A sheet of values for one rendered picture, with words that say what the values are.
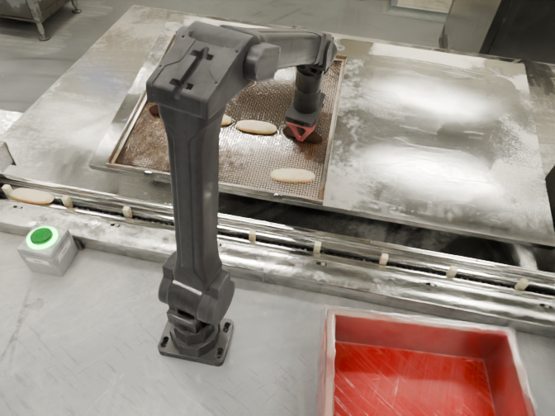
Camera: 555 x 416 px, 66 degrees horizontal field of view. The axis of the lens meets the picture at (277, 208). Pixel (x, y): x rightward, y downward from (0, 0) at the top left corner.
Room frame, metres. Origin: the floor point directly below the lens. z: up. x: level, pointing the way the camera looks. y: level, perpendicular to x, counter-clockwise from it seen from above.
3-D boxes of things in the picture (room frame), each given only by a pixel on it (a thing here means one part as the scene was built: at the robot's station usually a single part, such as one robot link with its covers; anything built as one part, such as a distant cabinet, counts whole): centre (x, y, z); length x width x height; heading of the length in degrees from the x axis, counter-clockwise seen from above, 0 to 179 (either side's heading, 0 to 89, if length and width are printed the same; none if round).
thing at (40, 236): (0.49, 0.45, 0.90); 0.04 x 0.04 x 0.02
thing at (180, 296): (0.37, 0.13, 0.94); 0.09 x 0.05 x 0.10; 160
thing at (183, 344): (0.35, 0.13, 0.86); 0.12 x 0.09 x 0.08; 83
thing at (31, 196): (0.63, 0.55, 0.86); 0.10 x 0.04 x 0.01; 83
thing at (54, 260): (0.49, 0.45, 0.84); 0.08 x 0.08 x 0.11; 83
